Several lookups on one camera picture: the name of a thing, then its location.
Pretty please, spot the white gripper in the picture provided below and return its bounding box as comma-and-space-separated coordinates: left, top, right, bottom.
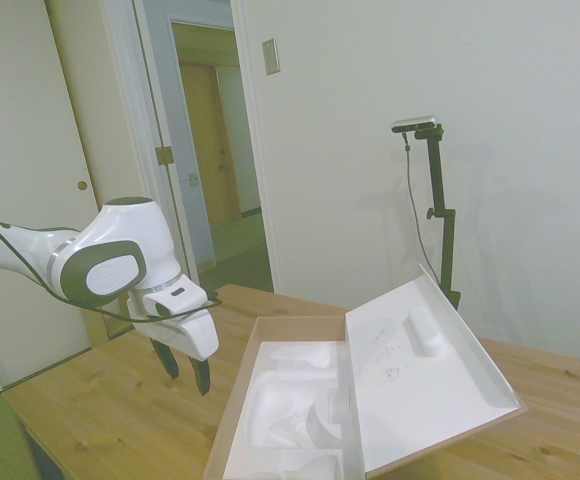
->
127, 273, 220, 397

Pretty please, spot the cardboard box with white insert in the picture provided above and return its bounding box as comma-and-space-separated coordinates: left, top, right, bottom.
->
202, 263, 527, 480

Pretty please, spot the white open door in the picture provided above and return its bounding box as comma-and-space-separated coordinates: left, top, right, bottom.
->
132, 0, 217, 275

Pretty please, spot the wooden hallway door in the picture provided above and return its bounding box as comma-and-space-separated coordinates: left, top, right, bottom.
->
179, 62, 243, 226

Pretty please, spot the white closet door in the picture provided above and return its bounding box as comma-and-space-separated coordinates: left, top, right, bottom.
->
0, 0, 102, 396

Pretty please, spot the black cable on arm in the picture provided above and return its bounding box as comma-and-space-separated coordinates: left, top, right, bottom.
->
0, 211, 223, 322

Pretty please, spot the grey camera cable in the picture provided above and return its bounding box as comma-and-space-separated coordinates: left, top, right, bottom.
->
402, 131, 443, 284

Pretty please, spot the black camera stand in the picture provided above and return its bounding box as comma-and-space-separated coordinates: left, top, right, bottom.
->
414, 124, 461, 312

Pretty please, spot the beige wall switch plate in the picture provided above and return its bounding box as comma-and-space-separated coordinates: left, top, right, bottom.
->
262, 38, 281, 77

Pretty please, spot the silver exterior camera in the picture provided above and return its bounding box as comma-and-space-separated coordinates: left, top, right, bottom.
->
391, 115, 442, 134

